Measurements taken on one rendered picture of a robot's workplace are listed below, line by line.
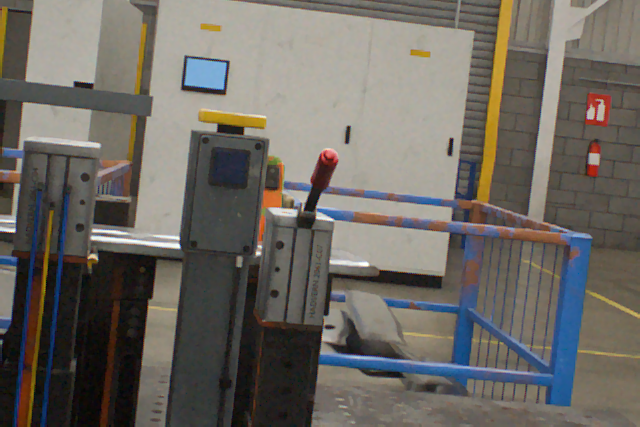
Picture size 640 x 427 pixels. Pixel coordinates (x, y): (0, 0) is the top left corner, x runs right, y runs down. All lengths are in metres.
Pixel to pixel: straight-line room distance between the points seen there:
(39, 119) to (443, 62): 3.07
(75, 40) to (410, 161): 2.68
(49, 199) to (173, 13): 7.97
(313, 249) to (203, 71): 7.90
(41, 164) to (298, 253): 0.28
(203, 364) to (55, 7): 8.20
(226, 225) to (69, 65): 8.13
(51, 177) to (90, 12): 7.97
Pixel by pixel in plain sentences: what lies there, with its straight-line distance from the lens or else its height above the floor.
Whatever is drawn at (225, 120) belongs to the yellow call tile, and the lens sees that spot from 1.12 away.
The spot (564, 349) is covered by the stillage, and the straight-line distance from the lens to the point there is 3.32.
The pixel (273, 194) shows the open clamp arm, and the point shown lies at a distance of 1.62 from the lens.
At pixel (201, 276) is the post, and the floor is 1.01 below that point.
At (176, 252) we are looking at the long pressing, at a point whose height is 0.99.
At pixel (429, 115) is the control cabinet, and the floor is 1.32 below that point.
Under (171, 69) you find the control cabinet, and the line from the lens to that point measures 9.20.
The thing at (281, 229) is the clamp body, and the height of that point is 1.04.
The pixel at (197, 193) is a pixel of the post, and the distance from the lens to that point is 1.11.
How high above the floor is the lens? 1.16
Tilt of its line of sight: 3 degrees down
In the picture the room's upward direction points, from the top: 7 degrees clockwise
